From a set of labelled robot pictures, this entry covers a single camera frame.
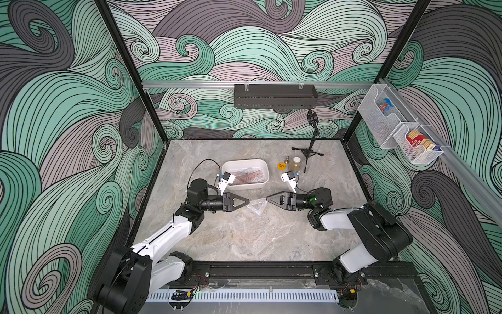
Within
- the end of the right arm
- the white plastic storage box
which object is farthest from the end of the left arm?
the white plastic storage box

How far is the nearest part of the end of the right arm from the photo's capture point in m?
0.69

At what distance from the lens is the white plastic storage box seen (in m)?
1.02
